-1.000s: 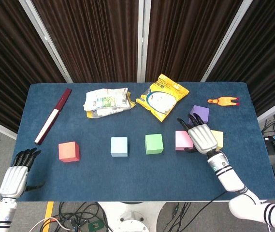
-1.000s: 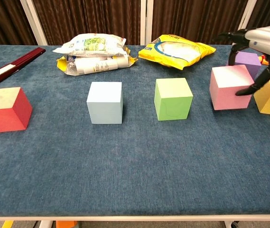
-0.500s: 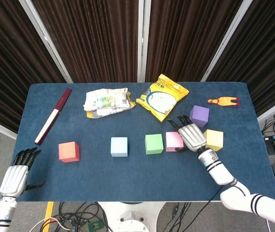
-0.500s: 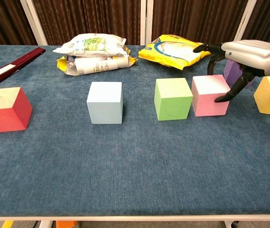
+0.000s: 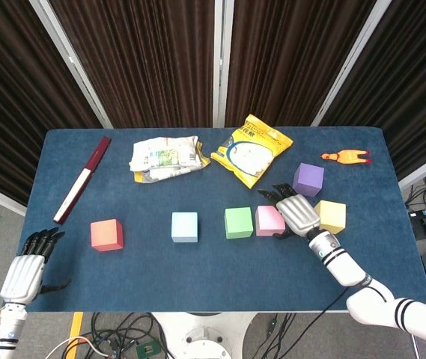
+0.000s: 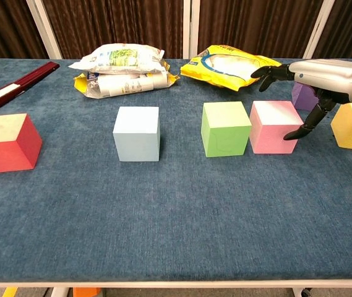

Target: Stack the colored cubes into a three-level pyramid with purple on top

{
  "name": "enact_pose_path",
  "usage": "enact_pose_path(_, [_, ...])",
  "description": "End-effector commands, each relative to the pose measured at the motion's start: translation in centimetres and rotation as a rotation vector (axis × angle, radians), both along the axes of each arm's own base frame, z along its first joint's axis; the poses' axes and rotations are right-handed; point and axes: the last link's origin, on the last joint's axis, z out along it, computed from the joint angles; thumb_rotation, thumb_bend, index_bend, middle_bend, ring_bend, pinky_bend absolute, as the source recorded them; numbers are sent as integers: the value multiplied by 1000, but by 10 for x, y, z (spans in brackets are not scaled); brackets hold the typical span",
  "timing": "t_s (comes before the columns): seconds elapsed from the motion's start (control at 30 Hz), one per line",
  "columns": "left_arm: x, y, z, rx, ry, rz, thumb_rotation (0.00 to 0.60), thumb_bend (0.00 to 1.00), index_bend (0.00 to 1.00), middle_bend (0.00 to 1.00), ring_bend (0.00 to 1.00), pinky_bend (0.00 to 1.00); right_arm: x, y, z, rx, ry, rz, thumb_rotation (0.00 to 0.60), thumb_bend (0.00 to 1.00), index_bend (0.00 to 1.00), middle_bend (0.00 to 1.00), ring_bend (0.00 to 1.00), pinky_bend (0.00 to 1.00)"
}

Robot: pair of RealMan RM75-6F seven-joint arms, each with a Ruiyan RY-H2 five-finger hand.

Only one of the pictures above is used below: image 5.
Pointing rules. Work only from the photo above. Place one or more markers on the orange rubber chicken toy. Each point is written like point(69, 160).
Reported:
point(345, 157)

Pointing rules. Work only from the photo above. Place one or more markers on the blue table cloth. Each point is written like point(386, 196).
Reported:
point(197, 276)

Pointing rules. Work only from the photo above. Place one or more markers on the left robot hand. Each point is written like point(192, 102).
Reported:
point(21, 278)

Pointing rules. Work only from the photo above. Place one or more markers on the light blue cube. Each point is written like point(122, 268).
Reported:
point(184, 226)

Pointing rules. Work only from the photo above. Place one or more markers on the yellow snack bag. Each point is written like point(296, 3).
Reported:
point(248, 153)

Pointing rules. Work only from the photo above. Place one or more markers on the dark brown curtain partition panel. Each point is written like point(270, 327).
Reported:
point(141, 56)
point(403, 75)
point(10, 93)
point(291, 56)

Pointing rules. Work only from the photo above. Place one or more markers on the red cube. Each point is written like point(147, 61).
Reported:
point(105, 236)

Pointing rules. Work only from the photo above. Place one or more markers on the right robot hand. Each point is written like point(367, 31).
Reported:
point(298, 215)

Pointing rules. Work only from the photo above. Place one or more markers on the white green-print snack bag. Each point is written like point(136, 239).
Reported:
point(164, 153)

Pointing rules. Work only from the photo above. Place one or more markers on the purple cube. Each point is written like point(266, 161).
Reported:
point(308, 177)

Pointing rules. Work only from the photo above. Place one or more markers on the pink cube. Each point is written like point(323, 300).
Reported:
point(267, 222)

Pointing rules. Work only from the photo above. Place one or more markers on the maroon and white long box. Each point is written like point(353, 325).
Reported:
point(81, 181)

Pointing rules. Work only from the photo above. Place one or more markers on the yellow cube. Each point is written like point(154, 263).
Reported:
point(334, 217)

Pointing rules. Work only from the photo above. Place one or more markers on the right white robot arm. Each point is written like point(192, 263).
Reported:
point(347, 269)

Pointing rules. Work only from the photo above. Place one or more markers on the green cube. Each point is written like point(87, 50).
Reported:
point(238, 222)

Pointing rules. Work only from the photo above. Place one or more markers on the yellow floor tape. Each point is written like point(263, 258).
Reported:
point(75, 333)

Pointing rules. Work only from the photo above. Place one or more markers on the green circuit board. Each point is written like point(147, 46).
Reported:
point(147, 349)

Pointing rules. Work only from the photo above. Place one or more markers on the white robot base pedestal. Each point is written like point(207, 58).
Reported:
point(201, 336)

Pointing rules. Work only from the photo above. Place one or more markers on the yellow-edged crumpled clear bag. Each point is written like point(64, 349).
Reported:
point(167, 174)

